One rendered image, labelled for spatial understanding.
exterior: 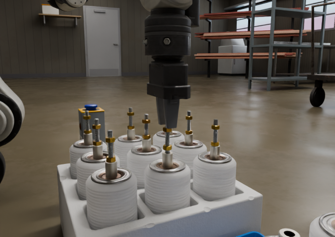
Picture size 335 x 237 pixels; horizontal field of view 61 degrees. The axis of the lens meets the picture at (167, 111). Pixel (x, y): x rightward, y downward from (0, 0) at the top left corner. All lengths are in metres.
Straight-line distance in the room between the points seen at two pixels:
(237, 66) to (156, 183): 9.43
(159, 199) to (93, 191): 0.13
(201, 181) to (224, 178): 0.05
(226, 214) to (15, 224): 0.62
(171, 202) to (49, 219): 0.49
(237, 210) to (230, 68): 9.26
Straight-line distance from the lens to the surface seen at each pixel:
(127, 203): 0.54
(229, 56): 8.16
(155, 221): 0.55
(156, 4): 0.54
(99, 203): 0.54
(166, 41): 0.52
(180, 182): 0.57
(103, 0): 9.81
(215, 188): 0.63
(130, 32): 9.87
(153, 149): 0.71
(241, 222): 0.66
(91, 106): 0.92
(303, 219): 1.00
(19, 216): 1.03
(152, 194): 0.58
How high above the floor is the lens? 0.46
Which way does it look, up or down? 10 degrees down
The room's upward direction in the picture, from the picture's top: straight up
